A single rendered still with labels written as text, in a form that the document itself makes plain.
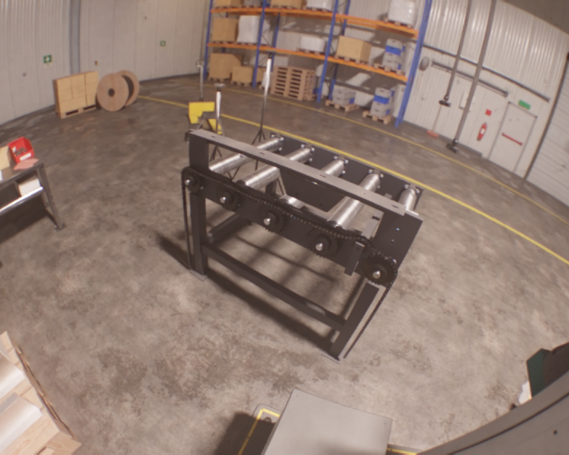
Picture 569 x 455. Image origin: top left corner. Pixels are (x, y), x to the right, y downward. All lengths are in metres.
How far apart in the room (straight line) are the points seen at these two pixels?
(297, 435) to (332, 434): 0.10
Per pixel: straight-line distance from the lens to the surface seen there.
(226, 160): 1.89
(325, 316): 1.70
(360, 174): 2.19
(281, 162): 1.27
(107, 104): 7.79
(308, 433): 0.87
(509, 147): 10.46
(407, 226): 1.20
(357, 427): 0.91
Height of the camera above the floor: 1.67
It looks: 37 degrees down
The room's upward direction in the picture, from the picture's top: 10 degrees clockwise
